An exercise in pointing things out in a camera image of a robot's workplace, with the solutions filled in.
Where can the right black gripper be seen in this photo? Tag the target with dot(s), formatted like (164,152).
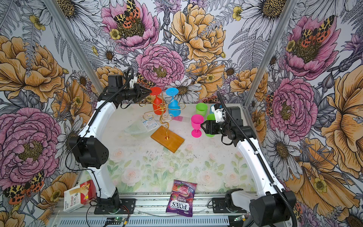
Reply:
(210,125)

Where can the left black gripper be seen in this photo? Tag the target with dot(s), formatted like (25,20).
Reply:
(139,91)

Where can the pink wine glass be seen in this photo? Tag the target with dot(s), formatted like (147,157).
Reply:
(196,120)

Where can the green wine glass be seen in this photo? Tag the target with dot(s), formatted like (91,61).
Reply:
(211,117)
(201,109)

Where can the red wine glass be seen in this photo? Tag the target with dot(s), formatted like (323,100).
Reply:
(158,105)

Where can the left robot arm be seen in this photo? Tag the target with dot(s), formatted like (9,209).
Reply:
(87,147)

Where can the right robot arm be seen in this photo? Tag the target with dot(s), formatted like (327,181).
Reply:
(271,203)

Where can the pink flat strip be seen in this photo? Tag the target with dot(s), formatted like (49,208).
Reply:
(178,118)

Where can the clear surgical mask packet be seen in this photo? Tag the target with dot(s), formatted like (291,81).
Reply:
(141,126)

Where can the purple Fox's candy bag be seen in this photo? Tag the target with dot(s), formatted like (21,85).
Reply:
(181,198)

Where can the white red cardboard box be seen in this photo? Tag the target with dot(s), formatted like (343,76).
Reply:
(79,196)

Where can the green circuit board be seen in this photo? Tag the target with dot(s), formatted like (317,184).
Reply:
(117,221)

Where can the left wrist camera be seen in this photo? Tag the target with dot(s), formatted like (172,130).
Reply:
(132,82)

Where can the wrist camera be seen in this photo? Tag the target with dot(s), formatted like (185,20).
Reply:
(132,82)
(219,113)

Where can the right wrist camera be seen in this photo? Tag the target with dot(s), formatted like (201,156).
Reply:
(219,113)

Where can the gold wire glass rack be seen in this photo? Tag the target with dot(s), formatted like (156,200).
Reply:
(163,135)

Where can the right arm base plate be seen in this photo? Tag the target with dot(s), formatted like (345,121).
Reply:
(219,205)

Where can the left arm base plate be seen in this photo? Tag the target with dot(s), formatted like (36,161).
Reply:
(115,206)

